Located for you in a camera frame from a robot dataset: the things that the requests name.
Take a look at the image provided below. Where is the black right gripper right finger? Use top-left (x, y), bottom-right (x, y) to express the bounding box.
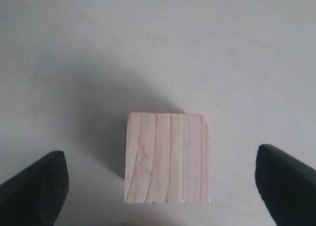
top-left (255, 144), bottom-right (316, 226)

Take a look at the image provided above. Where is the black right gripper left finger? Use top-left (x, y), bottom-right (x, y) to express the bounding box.
top-left (0, 151), bottom-right (69, 226)

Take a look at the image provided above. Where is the striped medium-large wooden cube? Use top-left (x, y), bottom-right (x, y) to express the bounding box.
top-left (124, 113), bottom-right (211, 203)

